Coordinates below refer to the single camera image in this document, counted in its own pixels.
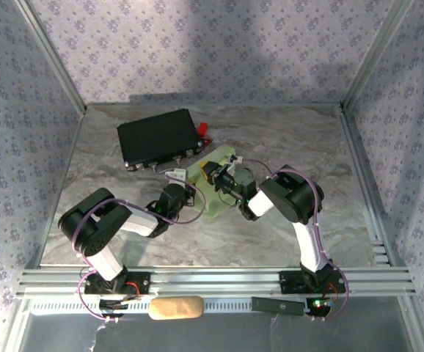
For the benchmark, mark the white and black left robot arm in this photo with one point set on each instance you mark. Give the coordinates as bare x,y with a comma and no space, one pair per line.
138,221

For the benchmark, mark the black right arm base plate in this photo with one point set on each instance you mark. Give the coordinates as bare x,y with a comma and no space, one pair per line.
289,282

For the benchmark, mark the aluminium corner post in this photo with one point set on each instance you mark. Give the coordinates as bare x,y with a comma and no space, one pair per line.
52,55
375,55

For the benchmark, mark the black controller board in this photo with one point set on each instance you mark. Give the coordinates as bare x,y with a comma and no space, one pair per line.
318,306
118,305

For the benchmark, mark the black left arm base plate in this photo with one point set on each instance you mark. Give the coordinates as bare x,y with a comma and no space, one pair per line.
138,282

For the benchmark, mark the red flat piece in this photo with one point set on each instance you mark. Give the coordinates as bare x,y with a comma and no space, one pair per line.
207,141

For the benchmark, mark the tan oblong sponge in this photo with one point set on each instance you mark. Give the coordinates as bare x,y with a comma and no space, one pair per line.
177,308

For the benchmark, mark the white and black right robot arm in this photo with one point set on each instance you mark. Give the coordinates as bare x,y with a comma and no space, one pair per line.
309,242

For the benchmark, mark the small red block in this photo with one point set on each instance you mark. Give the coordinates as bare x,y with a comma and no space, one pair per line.
202,127

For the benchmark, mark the dark rectangular bar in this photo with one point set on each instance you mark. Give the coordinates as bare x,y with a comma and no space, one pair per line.
278,306

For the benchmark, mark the aluminium frame rail with slots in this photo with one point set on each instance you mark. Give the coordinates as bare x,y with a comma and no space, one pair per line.
212,280

